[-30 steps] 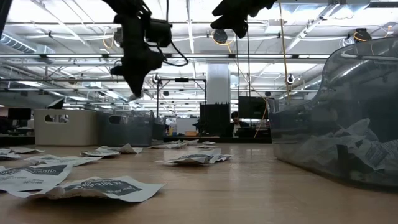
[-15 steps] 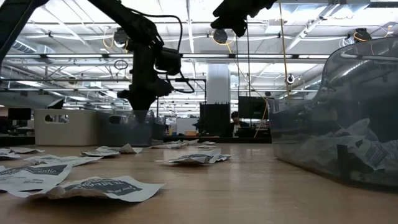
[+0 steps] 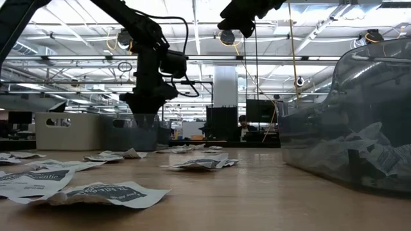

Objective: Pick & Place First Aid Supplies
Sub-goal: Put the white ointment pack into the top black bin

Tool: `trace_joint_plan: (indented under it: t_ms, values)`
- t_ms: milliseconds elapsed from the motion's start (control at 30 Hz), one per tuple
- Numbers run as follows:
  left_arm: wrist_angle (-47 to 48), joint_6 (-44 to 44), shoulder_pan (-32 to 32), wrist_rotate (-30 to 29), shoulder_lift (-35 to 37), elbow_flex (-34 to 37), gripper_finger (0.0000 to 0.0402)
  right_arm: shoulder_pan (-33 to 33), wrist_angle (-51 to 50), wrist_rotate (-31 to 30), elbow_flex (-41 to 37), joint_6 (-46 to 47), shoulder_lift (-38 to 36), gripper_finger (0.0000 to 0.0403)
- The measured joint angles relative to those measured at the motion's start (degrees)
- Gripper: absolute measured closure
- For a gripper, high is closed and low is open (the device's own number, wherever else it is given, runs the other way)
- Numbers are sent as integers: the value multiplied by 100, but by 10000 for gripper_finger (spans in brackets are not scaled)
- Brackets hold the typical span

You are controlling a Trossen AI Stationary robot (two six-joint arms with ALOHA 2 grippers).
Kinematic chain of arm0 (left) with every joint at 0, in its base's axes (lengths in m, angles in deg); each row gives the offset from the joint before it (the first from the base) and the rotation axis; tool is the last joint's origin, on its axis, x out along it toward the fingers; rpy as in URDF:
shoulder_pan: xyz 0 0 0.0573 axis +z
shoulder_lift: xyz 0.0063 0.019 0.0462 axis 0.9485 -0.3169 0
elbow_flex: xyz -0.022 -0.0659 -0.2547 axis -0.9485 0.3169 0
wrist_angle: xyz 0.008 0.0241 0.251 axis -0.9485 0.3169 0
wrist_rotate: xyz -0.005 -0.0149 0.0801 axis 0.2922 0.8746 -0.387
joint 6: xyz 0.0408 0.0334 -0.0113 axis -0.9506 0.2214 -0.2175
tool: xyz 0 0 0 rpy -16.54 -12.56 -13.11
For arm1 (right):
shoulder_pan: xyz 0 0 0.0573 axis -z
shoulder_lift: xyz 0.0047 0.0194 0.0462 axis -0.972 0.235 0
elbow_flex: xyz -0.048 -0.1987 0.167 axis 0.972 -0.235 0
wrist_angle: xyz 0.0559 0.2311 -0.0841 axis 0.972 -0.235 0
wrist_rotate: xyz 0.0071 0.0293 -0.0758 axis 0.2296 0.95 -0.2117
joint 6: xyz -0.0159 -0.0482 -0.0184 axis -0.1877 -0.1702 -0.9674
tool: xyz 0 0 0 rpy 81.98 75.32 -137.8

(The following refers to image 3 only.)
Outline dark monitor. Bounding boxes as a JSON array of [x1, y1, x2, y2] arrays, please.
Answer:
[[8, 111, 33, 125]]

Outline black cabinet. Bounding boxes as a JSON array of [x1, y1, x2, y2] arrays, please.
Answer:
[[205, 107, 239, 142]]

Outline small white red-marked packet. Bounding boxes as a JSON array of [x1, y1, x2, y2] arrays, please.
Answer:
[[178, 144, 206, 153]]

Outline light grey plastic bin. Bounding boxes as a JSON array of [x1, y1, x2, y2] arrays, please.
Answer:
[[35, 112, 103, 151]]

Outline white building column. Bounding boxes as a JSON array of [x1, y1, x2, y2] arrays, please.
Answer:
[[213, 66, 239, 108]]

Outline black overhead rig frame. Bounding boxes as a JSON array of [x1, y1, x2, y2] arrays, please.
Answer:
[[161, 80, 215, 116]]

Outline orange hanging cable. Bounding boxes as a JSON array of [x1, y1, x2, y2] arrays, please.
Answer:
[[261, 0, 301, 143]]

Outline black monitor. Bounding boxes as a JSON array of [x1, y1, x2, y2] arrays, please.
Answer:
[[245, 99, 277, 124]]

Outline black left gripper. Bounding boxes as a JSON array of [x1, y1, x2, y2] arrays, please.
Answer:
[[120, 43, 179, 130]]

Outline white board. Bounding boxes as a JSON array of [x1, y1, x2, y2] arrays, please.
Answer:
[[182, 121, 206, 139]]

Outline smoked translucent plastic bin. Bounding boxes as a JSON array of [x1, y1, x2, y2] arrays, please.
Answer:
[[276, 37, 411, 195], [100, 114, 159, 152]]

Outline hanging black cable loop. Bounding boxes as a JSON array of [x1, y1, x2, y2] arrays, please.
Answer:
[[117, 61, 133, 73]]

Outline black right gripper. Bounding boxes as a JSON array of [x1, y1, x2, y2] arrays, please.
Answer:
[[217, 0, 286, 39]]

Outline person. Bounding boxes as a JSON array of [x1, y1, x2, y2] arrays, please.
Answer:
[[236, 114, 258, 142]]

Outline plain white gauze packet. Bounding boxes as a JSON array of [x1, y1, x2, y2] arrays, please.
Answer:
[[310, 139, 357, 171]]

